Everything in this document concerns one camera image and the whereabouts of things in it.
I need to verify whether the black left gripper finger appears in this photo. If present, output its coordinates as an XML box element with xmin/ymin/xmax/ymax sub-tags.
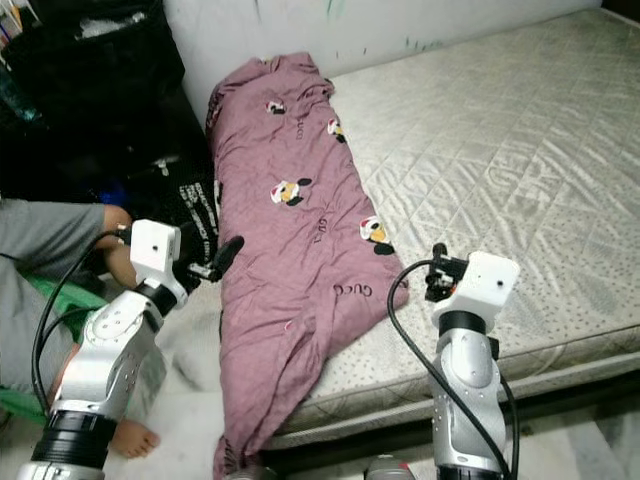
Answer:
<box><xmin>208</xmin><ymin>235</ymin><xmax>246</xmax><ymax>281</ymax></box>

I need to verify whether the black bag with white print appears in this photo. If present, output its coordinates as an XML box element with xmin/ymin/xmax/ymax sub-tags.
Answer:
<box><xmin>160</xmin><ymin>170</ymin><xmax>221</xmax><ymax>261</ymax></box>

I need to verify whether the purple printed blanket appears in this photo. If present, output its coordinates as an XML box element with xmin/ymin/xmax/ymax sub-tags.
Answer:
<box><xmin>206</xmin><ymin>52</ymin><xmax>411</xmax><ymax>480</ymax></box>

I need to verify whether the white quilted mattress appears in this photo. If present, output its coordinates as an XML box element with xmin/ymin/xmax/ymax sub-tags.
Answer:
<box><xmin>265</xmin><ymin>8</ymin><xmax>640</xmax><ymax>451</ymax></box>

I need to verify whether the green cushion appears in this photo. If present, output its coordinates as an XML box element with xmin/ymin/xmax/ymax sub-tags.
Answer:
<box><xmin>0</xmin><ymin>275</ymin><xmax>106</xmax><ymax>421</ymax></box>

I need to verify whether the person in grey shorts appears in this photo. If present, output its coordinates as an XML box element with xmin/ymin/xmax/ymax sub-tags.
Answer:
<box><xmin>0</xmin><ymin>198</ymin><xmax>161</xmax><ymax>461</ymax></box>

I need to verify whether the silver right robot leg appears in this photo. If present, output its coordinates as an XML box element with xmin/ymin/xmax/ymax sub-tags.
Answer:
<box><xmin>363</xmin><ymin>455</ymin><xmax>416</xmax><ymax>480</ymax></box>

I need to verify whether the large black bag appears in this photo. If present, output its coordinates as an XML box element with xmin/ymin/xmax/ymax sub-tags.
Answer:
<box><xmin>0</xmin><ymin>0</ymin><xmax>221</xmax><ymax>261</ymax></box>

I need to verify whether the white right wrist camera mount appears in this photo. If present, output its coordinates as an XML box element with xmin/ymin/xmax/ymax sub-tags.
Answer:
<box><xmin>432</xmin><ymin>251</ymin><xmax>521</xmax><ymax>334</ymax></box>

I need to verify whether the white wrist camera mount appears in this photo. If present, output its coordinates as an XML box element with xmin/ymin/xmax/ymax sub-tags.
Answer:
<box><xmin>128</xmin><ymin>219</ymin><xmax>183</xmax><ymax>293</ymax></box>
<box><xmin>432</xmin><ymin>251</ymin><xmax>521</xmax><ymax>334</ymax></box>

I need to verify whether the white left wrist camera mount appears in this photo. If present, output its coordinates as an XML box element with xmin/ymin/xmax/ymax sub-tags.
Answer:
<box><xmin>128</xmin><ymin>219</ymin><xmax>183</xmax><ymax>293</ymax></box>

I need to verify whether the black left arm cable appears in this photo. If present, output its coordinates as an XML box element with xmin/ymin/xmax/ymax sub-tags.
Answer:
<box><xmin>32</xmin><ymin>228</ymin><xmax>133</xmax><ymax>411</ymax></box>

